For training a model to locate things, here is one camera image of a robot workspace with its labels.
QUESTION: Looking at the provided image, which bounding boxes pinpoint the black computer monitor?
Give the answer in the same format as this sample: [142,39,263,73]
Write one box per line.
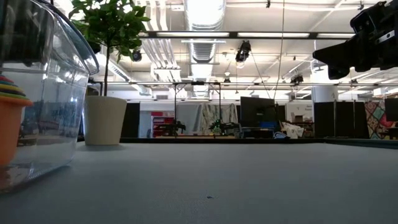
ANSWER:
[239,96,277,128]

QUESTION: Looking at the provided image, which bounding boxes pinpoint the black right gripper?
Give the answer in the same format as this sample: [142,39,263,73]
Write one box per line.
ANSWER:
[312,0,398,80]

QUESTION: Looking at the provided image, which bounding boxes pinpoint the red storage shelf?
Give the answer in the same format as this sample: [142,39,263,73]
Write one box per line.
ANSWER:
[150,111,175,138]

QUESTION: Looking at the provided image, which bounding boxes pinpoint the purple measuring cup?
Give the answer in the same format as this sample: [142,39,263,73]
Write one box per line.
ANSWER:
[0,89,27,96]

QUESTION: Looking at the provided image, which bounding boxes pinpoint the wooden table with black frame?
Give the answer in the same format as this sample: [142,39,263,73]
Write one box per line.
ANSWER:
[77,136,398,149]

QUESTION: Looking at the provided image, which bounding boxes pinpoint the black screen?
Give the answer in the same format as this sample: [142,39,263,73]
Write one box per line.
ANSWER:
[384,98,398,123]

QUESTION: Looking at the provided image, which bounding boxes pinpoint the white plant pot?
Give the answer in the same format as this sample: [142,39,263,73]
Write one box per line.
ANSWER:
[82,95,127,146]

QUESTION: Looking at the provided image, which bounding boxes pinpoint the black metal frame stand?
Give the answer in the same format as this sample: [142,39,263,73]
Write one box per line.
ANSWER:
[88,80,104,96]
[172,81,222,122]

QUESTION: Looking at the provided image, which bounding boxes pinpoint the narrow black partition panel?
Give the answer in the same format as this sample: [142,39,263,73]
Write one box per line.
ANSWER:
[120,101,141,139]

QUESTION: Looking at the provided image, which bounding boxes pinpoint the wide dark partition panels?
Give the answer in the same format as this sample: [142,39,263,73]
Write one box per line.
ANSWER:
[313,101,370,139]

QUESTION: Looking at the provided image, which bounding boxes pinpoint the green leafy plant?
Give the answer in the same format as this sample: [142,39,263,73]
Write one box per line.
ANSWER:
[68,0,152,97]

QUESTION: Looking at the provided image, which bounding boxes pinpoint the silver ceiling air duct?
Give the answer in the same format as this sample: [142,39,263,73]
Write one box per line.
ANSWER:
[183,0,227,65]

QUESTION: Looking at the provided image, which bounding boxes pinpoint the white round pillar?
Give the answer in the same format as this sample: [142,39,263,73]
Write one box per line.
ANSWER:
[312,85,339,103]

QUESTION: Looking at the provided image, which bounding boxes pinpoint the orange measuring cup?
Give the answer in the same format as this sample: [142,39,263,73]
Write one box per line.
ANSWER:
[0,96,34,166]

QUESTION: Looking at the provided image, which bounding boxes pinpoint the long ceiling light fixture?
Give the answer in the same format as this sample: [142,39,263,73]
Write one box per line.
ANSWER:
[146,30,355,40]

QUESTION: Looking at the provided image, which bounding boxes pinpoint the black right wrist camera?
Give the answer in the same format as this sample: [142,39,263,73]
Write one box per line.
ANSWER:
[349,1,379,35]

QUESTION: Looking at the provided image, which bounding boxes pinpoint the green measuring cup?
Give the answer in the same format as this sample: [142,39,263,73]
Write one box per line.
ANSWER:
[0,92,30,101]

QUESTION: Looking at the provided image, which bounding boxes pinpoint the patterned patchwork quilt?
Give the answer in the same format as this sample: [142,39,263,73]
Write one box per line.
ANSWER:
[363,99,397,140]

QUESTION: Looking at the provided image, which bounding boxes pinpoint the white cloth bag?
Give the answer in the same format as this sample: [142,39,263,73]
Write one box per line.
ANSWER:
[273,121,304,139]

